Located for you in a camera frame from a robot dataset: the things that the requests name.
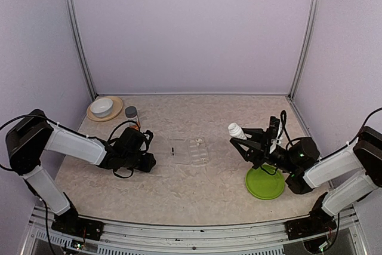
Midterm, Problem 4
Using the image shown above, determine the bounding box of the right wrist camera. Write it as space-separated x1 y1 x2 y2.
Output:
268 116 283 153

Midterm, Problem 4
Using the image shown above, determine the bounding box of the aluminium frame post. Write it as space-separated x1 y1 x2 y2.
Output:
288 0 320 102
65 0 98 100

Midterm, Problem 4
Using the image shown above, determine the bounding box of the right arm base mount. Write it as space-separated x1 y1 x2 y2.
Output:
285 208 337 240

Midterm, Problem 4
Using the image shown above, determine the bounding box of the clear plastic pill organizer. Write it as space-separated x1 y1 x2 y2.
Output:
170 137 210 165

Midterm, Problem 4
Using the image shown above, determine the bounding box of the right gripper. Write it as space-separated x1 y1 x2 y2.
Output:
230 128 297 174

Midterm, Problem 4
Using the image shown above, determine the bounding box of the white bowl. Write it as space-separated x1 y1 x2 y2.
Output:
90 98 113 118

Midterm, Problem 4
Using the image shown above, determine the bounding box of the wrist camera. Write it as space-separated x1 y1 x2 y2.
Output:
268 116 283 153
142 130 154 149

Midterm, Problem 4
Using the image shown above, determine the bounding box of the front aluminium rail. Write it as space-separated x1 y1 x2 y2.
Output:
17 206 370 254

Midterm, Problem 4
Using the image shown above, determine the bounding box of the right aluminium frame post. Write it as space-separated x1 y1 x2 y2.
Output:
288 0 320 102

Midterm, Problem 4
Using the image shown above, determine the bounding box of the left aluminium frame post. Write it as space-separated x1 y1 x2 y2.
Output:
65 0 98 100

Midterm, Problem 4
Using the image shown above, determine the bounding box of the small white pill bottle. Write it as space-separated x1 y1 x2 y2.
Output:
228 122 247 140

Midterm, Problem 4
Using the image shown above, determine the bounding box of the orange label pill bottle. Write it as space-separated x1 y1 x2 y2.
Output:
127 115 140 130

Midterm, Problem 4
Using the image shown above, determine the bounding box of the green plate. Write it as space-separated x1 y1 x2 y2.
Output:
245 165 285 200

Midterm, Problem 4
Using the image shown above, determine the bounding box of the beige wooden plate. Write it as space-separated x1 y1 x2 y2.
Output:
87 96 124 122

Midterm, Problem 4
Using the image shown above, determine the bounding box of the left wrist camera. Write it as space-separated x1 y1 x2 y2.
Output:
142 130 154 149

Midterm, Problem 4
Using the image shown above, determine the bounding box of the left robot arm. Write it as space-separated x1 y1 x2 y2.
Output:
1 109 156 234

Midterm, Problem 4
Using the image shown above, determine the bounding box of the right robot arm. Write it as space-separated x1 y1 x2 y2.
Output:
228 110 381 234

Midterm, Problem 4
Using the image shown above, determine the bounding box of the grey bottle cap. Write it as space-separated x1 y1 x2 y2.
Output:
125 106 138 118

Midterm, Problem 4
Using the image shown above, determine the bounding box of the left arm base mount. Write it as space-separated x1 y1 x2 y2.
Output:
51 210 104 241

